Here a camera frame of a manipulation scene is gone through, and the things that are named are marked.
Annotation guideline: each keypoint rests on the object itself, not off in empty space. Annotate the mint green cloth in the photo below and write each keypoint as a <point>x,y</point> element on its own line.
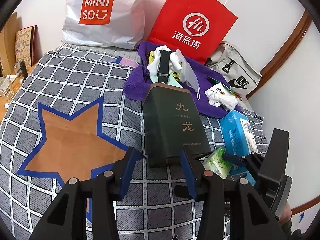
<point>172,82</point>

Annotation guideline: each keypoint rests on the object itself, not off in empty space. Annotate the wooden headboard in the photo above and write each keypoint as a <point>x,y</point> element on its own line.
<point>7,49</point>

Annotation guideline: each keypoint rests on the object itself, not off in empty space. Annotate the white face mask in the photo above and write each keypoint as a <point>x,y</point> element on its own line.
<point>187,74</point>

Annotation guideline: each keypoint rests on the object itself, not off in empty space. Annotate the dark green tin box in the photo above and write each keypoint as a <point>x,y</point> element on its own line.
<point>172,122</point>

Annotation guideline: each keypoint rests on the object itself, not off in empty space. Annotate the yellow black adidas cloth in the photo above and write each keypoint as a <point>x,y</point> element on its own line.
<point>154,64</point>

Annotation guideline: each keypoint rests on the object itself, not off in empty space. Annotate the grey checkered star blanket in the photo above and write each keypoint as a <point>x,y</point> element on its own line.
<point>63,132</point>

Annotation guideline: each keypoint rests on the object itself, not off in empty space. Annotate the glass cup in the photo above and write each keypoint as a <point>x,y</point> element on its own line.
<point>6,89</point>

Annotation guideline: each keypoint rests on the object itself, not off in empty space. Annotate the small snack packet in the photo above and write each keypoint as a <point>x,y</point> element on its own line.
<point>219,89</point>

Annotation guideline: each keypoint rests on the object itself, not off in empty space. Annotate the right hand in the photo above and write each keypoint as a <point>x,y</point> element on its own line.
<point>286,215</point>

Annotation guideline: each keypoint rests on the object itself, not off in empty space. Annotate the blue tissue pack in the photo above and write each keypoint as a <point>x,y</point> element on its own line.
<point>237,134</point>

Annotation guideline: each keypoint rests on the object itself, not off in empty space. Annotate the purple towel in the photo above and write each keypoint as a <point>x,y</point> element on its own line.
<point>138,83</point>

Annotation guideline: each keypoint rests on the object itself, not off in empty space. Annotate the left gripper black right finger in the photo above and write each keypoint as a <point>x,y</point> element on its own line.
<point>193,170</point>

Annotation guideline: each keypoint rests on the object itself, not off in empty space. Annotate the red Haidilao paper bag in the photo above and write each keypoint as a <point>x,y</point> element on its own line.
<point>195,27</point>

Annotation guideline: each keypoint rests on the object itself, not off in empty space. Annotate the brown illustrated book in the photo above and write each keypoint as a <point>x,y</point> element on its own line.
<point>25,44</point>

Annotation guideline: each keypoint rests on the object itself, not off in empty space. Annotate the green wet wipes packet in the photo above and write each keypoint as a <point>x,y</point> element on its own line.
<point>215,163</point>

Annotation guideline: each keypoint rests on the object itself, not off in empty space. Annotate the beige Nike bag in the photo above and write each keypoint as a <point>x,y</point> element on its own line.
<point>239,74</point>

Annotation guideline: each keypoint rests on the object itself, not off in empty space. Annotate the wooden nightstand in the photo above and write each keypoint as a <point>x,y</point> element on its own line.
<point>15,86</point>

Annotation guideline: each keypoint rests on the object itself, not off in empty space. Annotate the dark bottle on nightstand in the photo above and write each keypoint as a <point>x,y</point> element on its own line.
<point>23,69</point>

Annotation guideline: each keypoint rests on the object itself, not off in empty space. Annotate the white Miniso plastic bag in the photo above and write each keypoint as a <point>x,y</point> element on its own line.
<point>104,23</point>

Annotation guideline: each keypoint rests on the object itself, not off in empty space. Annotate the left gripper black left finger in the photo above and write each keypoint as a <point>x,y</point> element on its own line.
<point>122,173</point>

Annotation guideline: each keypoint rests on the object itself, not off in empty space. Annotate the white tissue wad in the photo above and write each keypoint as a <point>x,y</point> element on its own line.
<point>228,102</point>

